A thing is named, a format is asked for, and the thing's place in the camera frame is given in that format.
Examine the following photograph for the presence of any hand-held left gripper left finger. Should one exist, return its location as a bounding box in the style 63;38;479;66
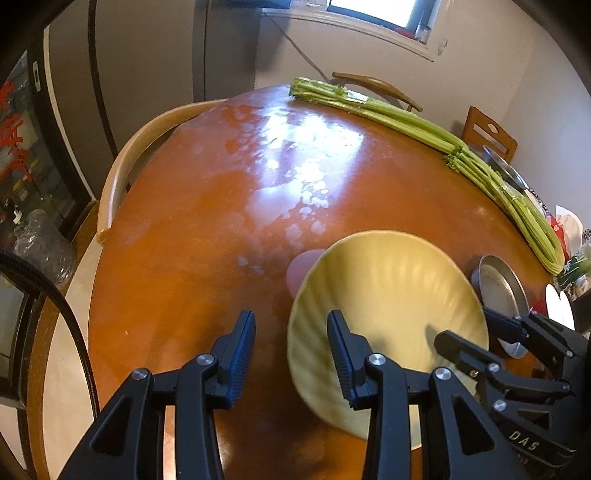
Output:
59;310;257;480

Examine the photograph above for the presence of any grey refrigerator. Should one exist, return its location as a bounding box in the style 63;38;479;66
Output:
46;0;262;204

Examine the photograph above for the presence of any curved-back wooden chair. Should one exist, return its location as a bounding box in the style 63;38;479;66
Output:
331;71;423;113
96;98;229;243

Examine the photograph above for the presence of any yellow ribbed bowl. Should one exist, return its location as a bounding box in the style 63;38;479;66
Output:
287;230;490;450

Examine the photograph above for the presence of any clear plastic jug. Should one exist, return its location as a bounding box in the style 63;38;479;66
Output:
13;209;75;296

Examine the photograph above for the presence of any long thin celery bunch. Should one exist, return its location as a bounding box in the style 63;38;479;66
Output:
289;76;465;160

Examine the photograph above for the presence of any pink bowl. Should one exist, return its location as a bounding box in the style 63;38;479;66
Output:
286;249;327;297

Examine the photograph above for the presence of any clear plastic bottle green label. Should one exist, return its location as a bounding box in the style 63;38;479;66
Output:
556;240;591;294

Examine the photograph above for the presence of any window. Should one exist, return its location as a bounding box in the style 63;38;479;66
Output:
325;0;430;31

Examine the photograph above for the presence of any thin black cable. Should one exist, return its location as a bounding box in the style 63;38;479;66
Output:
276;17;327;77

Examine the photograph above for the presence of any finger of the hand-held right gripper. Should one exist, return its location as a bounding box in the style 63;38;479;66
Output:
434;329;572;398
482;307;588;366

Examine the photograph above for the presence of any glass door cabinet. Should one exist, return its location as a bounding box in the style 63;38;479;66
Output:
0;28;95;243

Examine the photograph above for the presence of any red and white plastic bag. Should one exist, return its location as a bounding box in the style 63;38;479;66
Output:
545;204;588;259

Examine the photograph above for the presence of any thick black cable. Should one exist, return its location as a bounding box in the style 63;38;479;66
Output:
0;248;101;418

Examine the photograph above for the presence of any thick celery bunch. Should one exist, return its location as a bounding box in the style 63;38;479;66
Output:
444;147;566;278

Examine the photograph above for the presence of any wooden chair with cutout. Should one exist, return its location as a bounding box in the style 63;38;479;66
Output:
461;106;518;163

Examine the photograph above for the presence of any small steel plate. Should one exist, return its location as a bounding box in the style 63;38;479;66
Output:
471;254;530;357

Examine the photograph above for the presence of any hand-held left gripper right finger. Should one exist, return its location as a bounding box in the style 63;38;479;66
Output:
327;310;528;480

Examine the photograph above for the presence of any steel basin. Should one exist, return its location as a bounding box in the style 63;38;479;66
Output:
481;144;532;193

